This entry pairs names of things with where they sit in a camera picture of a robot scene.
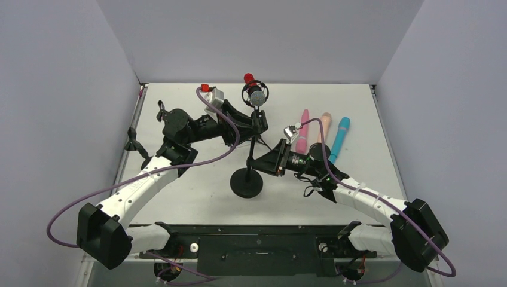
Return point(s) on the beige microphone black stand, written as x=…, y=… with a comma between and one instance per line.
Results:
x=133, y=144

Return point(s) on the black tripod shock-mount stand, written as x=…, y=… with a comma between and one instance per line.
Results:
x=259, y=116

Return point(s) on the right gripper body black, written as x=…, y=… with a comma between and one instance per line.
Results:
x=282, y=158

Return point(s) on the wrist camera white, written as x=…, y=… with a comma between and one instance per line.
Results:
x=213, y=96
x=291, y=132

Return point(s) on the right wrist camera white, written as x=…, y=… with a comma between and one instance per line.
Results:
x=291, y=132

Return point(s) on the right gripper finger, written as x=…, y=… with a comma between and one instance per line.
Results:
x=276, y=155
x=270, y=168

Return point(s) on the teal microphone black stand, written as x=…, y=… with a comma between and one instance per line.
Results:
x=163, y=114

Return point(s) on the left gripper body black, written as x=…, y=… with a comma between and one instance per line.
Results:
x=209, y=127

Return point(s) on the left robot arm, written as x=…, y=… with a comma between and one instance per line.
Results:
x=104, y=229

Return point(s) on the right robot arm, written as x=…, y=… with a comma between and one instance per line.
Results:
x=409, y=229

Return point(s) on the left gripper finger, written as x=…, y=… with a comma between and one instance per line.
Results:
x=229, y=111
x=248, y=131

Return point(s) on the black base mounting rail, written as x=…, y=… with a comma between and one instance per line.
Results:
x=258, y=250

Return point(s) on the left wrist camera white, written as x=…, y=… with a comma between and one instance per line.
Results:
x=213, y=96

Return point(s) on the red mesh microphone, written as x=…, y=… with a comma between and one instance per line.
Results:
x=254, y=90

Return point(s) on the pink microphone black stand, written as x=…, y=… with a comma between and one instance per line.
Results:
x=246, y=182

